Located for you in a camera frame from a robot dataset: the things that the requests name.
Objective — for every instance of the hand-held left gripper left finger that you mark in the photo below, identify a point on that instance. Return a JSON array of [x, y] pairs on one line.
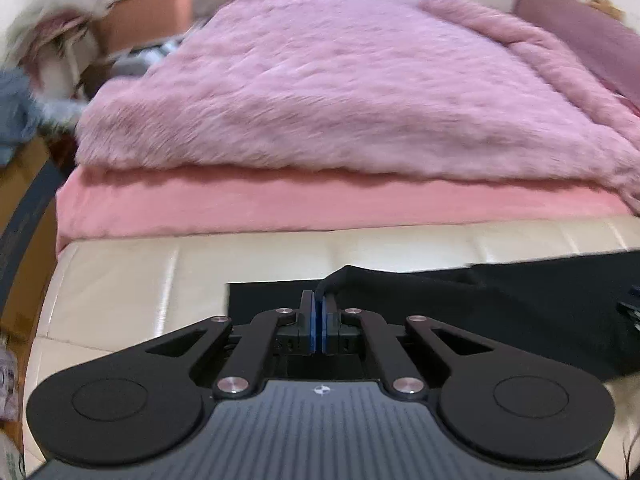
[[312, 317]]

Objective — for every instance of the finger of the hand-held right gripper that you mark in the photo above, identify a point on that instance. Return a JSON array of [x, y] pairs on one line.
[[631, 307]]

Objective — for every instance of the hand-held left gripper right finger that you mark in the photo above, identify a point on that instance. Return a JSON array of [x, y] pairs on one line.
[[325, 317]]

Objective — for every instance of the black pants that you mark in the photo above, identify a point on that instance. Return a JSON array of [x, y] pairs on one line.
[[500, 300]]

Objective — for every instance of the pink bed sheet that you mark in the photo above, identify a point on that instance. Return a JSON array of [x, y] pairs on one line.
[[300, 205]]

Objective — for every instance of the cream leather bed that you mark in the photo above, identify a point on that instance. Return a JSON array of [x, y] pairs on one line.
[[125, 285]]

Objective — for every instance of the pink furry blanket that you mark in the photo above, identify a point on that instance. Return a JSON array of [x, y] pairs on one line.
[[325, 85]]

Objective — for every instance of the purple pillow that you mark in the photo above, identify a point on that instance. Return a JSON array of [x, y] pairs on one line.
[[585, 35]]

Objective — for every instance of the cardboard box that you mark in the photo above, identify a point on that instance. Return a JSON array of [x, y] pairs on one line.
[[25, 240]]

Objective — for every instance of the blue cloth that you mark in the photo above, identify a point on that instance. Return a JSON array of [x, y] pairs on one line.
[[15, 110]]

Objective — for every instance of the white crumpled cloth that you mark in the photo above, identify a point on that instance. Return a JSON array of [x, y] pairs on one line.
[[55, 0]]

